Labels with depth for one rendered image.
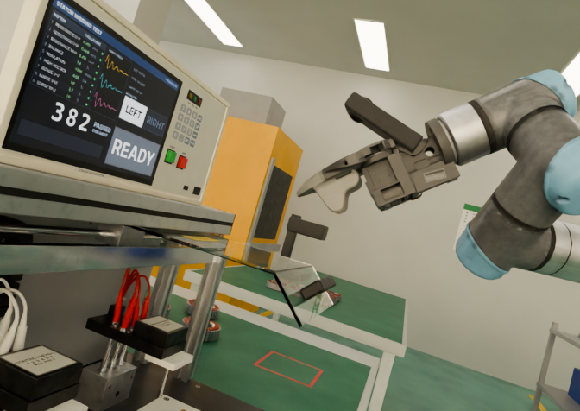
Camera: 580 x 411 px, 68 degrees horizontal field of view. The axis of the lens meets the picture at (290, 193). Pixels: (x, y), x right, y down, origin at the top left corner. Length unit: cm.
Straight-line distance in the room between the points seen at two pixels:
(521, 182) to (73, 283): 69
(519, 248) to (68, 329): 72
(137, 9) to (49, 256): 432
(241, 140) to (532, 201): 387
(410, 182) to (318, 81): 576
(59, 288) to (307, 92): 566
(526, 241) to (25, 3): 60
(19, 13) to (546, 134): 56
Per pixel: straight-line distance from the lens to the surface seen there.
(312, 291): 65
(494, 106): 60
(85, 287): 86
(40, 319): 81
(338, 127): 602
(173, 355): 75
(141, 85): 63
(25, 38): 51
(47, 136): 54
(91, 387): 80
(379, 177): 58
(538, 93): 61
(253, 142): 426
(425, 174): 59
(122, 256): 63
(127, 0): 489
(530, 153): 56
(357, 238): 575
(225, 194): 427
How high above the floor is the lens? 114
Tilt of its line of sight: 3 degrees up
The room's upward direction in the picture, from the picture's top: 16 degrees clockwise
